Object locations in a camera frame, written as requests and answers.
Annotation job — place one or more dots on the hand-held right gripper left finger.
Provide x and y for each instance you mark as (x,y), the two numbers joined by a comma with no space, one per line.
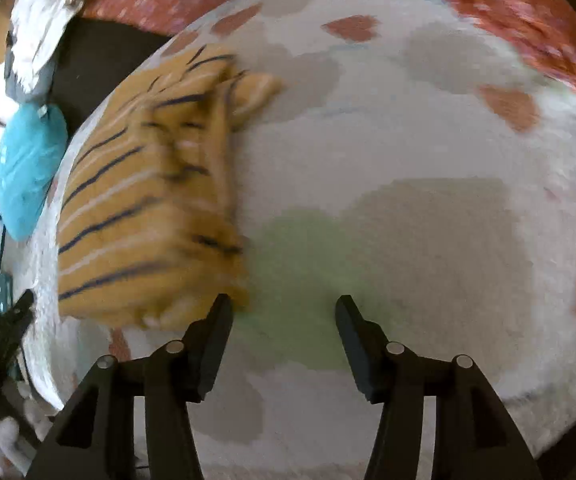
(215,340)

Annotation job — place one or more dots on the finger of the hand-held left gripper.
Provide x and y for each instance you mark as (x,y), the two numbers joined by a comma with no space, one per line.
(10,322)

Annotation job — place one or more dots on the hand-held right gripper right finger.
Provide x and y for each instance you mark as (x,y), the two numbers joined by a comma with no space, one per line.
(357,345)

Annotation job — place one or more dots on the yellow striped knit sweater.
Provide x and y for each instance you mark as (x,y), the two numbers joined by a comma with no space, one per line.
(133,210)

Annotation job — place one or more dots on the teal dotted item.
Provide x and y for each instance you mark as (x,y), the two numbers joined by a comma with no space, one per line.
(0,297)

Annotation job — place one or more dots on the white rug with coloured patches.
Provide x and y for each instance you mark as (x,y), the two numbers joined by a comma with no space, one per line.
(417,235)

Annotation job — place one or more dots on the teal cloth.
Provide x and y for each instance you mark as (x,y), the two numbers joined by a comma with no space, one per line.
(28,170)

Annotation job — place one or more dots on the grey cloth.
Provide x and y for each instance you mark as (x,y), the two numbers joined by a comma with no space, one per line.
(20,90)

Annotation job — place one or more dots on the black cloth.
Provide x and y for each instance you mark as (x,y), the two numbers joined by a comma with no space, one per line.
(98,60)

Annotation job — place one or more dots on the white printed cloth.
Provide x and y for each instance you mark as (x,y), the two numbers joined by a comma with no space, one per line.
(43,25)

